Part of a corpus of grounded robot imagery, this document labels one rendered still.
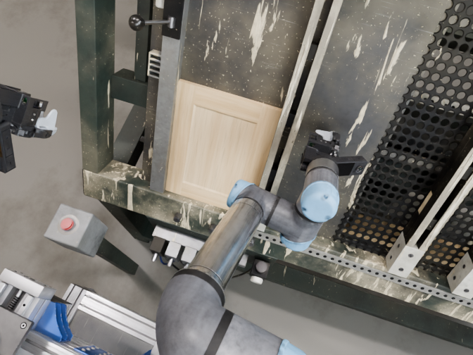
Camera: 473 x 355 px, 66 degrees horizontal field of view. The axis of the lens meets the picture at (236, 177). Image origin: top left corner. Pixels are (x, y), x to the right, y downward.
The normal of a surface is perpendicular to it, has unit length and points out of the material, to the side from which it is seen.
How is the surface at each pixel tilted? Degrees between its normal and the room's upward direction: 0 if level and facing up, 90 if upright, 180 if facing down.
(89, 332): 0
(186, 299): 36
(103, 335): 0
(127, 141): 0
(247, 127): 57
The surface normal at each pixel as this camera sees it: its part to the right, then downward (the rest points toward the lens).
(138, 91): -0.23, 0.53
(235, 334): 0.29, -0.78
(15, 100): 0.91, 0.40
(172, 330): -0.52, -0.46
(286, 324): 0.04, -0.38
